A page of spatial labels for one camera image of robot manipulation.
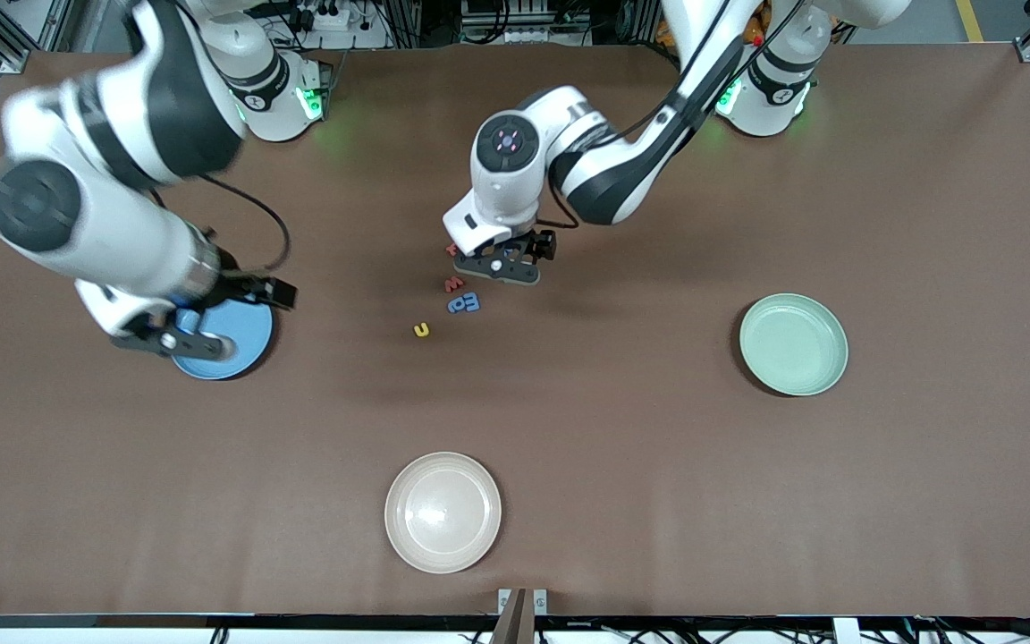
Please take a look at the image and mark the green plate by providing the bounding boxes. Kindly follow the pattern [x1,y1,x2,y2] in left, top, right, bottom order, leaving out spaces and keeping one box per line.
[739,292,849,397]

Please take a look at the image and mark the blue plate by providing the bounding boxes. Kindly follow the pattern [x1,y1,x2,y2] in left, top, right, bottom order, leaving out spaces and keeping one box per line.
[171,295,275,382]

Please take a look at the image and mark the grey metal bracket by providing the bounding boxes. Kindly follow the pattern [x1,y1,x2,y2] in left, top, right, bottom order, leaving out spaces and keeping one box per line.
[490,588,549,644]

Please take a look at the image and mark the white power strip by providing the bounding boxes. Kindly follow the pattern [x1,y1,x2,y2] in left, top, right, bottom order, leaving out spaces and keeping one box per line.
[287,0,353,33]

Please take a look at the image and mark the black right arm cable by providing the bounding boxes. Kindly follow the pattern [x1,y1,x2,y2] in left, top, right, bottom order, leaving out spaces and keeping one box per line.
[148,174,292,278]

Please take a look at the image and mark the black table edge rail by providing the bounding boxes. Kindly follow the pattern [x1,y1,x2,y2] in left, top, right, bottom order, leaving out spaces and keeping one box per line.
[0,614,1030,644]

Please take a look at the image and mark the brown table cover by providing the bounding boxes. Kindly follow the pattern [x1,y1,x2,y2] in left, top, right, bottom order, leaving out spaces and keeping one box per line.
[0,43,1030,618]

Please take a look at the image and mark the beige plate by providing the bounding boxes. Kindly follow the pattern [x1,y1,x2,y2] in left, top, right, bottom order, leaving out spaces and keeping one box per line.
[384,451,503,575]

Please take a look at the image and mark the black control box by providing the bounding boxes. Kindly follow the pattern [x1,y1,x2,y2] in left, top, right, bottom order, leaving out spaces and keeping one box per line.
[460,0,592,46]

